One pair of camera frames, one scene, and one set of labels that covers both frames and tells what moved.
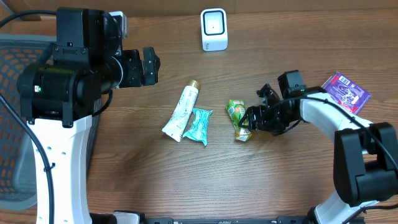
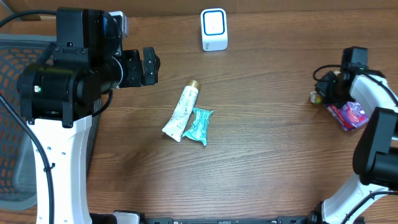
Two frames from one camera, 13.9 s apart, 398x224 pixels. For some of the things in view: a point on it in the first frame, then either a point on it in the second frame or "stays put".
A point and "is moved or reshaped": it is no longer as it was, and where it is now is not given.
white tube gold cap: [175, 128] stays put
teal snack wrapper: [199, 129] stays put
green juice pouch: [236, 109] is moved or reshaped
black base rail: [279, 219] stays put
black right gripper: [261, 111] → [323, 88]
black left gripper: [137, 77] stays put
